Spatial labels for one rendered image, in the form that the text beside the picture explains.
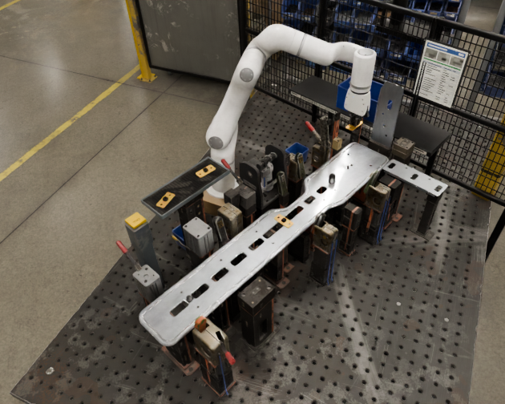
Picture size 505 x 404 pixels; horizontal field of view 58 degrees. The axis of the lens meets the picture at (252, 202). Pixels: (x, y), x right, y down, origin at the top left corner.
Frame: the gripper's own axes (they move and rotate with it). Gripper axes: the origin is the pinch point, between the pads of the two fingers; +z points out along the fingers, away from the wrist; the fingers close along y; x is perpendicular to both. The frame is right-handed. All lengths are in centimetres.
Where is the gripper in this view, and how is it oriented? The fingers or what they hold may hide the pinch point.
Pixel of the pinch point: (354, 120)
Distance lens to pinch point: 205.0
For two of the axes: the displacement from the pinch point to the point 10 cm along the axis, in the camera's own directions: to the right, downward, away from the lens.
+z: 0.3, 7.1, 7.0
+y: 7.2, 4.7, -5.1
